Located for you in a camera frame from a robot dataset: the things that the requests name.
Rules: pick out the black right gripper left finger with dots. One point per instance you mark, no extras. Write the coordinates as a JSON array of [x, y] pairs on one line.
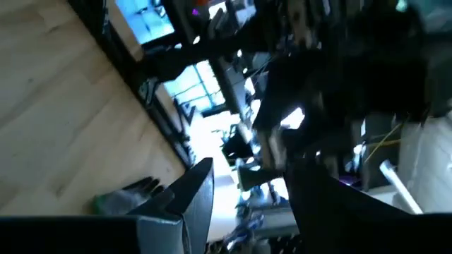
[[70, 236]]

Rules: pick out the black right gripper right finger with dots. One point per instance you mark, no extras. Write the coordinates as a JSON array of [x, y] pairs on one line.
[[353, 233]]

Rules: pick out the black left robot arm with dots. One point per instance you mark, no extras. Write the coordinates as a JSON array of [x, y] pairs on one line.
[[353, 70]]

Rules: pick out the silver aluminium extrusion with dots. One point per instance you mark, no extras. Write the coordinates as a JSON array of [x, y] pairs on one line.
[[399, 185]]

